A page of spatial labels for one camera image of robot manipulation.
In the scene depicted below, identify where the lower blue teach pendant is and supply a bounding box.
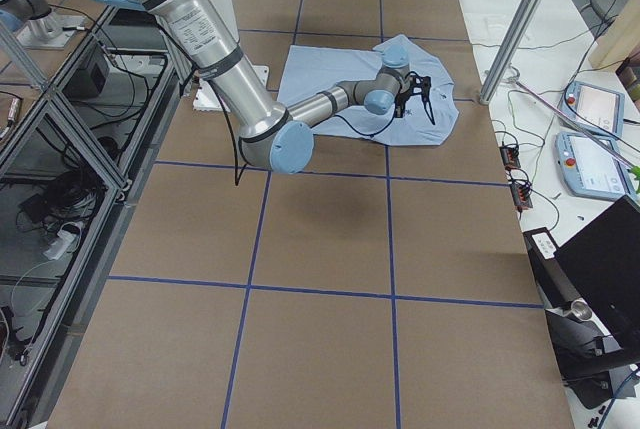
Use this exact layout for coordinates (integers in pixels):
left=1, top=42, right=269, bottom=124
left=555, top=131, right=634, bottom=201

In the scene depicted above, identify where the aluminium frame side rack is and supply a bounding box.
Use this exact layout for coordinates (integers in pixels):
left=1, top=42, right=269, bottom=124
left=1, top=6, right=189, bottom=428

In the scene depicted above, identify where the small red black circuit board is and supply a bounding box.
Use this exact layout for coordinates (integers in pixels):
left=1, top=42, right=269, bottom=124
left=499, top=145, right=521, bottom=170

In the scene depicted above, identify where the light blue t-shirt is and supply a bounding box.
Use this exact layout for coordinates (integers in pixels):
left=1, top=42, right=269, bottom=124
left=278, top=35, right=459, bottom=146

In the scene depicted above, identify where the blue teach pendant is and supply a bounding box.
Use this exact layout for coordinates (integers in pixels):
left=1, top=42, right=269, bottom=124
left=560, top=81, right=624, bottom=137
left=555, top=131, right=634, bottom=201

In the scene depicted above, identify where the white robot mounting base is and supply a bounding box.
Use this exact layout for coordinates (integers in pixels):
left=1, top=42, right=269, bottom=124
left=192, top=0, right=270, bottom=114

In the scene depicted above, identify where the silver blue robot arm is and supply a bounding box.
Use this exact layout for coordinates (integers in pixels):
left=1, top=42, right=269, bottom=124
left=1, top=0, right=52, bottom=33
left=96, top=0, right=429, bottom=174

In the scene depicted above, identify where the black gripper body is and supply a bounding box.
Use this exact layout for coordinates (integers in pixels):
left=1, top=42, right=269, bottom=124
left=394, top=73, right=430, bottom=118

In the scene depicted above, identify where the black laptop computer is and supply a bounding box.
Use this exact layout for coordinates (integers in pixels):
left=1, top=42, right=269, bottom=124
left=523, top=196, right=639, bottom=409

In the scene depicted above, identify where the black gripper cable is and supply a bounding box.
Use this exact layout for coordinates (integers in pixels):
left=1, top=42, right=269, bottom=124
left=333, top=71, right=420, bottom=141

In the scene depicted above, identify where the aluminium frame post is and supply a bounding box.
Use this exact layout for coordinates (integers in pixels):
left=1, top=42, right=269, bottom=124
left=479, top=0, right=542, bottom=105

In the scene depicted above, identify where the upper blue teach pendant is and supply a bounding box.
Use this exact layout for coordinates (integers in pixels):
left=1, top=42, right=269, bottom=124
left=560, top=81, right=624, bottom=137

